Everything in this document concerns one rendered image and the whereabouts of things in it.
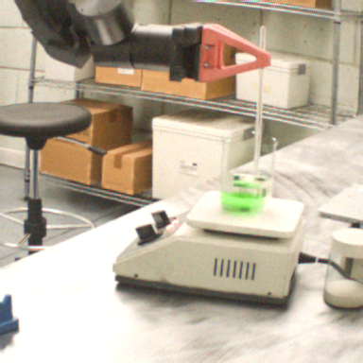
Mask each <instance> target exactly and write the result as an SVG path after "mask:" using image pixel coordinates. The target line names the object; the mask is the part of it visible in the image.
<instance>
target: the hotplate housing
mask: <svg viewBox="0 0 363 363"><path fill-rule="evenodd" d="M305 224H306V220H303V216H302V217H301V220H300V222H299V224H298V226H297V228H296V232H295V234H294V236H292V237H289V238H278V237H272V236H265V235H263V236H260V235H253V234H247V233H235V232H222V231H215V230H209V229H202V228H197V227H191V226H188V225H186V223H185V221H184V222H183V223H182V225H181V226H180V227H179V229H178V230H177V231H176V232H175V234H174V235H173V236H171V237H167V238H165V239H163V240H160V241H158V242H156V243H154V244H151V245H149V246H147V247H144V248H141V249H139V250H136V251H133V252H131V253H129V254H126V255H125V254H124V255H121V256H120V257H117V258H116V259H115V261H113V262H112V272H115V274H116V275H115V276H114V280H115V281H117V282H122V283H129V284H134V285H144V286H150V287H156V288H161V289H167V290H173V291H178V292H184V293H190V294H194V293H196V294H201V295H207V296H213V297H223V298H229V299H235V300H237V299H240V300H245V301H256V302H262V303H281V304H283V303H284V301H285V297H286V296H287V295H288V292H289V290H290V288H291V286H292V283H293V281H294V278H295V275H296V272H297V269H298V266H299V265H304V264H308V263H309V264H312V263H313V264H315V263H316V261H317V256H316V255H313V254H311V255H310V254H307V253H305V252H303V241H304V233H305Z"/></svg>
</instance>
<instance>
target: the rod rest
mask: <svg viewBox="0 0 363 363"><path fill-rule="evenodd" d="M2 300H3V301H1V302H0V334H3V333H6V332H8V331H9V330H13V329H15V328H18V327H19V326H20V321H19V318H18V317H16V316H14V315H13V312H12V298H11V295H10V294H9V293H8V294H5V297H4V298H3V299H2Z"/></svg>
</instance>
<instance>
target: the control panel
mask: <svg viewBox="0 0 363 363"><path fill-rule="evenodd" d="M191 210H192V209H191ZM191 210H188V211H186V212H184V213H181V214H179V215H176V220H177V221H176V222H174V223H170V224H169V225H173V226H172V227H170V228H168V229H167V226H169V225H167V226H165V227H163V228H161V229H159V230H157V231H163V233H164V234H163V235H161V236H159V237H158V238H156V239H154V240H152V241H150V242H148V243H146V244H144V245H142V246H138V245H137V242H138V240H140V238H139V236H137V237H136V238H135V239H134V240H133V241H132V242H131V243H130V244H129V245H128V246H127V247H126V248H125V249H124V250H123V251H122V252H121V253H120V254H119V255H118V256H117V257H120V256H121V255H124V254H125V255H126V254H129V253H131V252H133V251H136V250H139V249H141V248H144V247H147V246H149V245H151V244H154V243H156V242H158V241H160V240H163V239H165V238H167V237H171V236H173V235H174V234H175V232H176V231H177V230H178V229H179V227H180V226H181V225H182V223H183V222H184V221H185V218H186V216H187V215H188V214H189V213H190V212H191ZM117 257H116V258H117Z"/></svg>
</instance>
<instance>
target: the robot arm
mask: <svg viewBox="0 0 363 363"><path fill-rule="evenodd" d="M13 2H14V3H15V6H17V8H18V10H20V13H21V16H22V17H21V18H22V19H23V20H24V22H26V24H27V25H28V27H30V28H31V30H30V34H32V36H33V37H35V40H37V41H38V43H40V44H41V46H42V47H43V50H44V51H45V52H46V54H47V55H49V57H50V58H53V60H55V61H60V62H61V63H65V64H67V65H71V66H74V67H75V68H78V69H82V68H83V66H84V65H86V62H87V60H88V59H89V58H90V57H91V56H92V55H93V59H94V64H95V66H98V67H105V68H111V67H113V68H121V69H140V70H145V71H161V72H168V80H169V81H177V82H182V79H185V78H187V79H193V80H194V81H195V82H206V83H207V82H210V81H213V80H216V79H219V78H226V77H229V76H232V75H238V74H241V73H244V72H246V73H247V72H249V71H252V70H258V69H261V68H264V67H269V66H271V61H270V59H271V55H270V54H269V53H268V52H267V51H265V52H264V51H262V50H260V48H259V46H256V45H253V44H251V43H250V42H248V41H246V40H245V39H242V38H241V37H239V36H237V35H236V34H234V33H232V32H231V31H229V30H228V29H226V28H225V27H222V26H219V25H214V24H207V23H193V24H188V25H178V26H164V25H157V26H155V25H146V26H144V25H142V24H135V20H134V18H135V17H134V15H133V13H132V11H131V7H130V5H129V2H128V1H127V0H13ZM223 43H226V44H229V45H231V46H233V47H235V48H238V49H239V50H241V51H243V52H247V53H248V54H250V55H253V56H254V57H255V58H256V60H254V61H252V62H245V63H242V64H239V65H233V66H230V67H227V68H225V67H224V62H222V58H223Z"/></svg>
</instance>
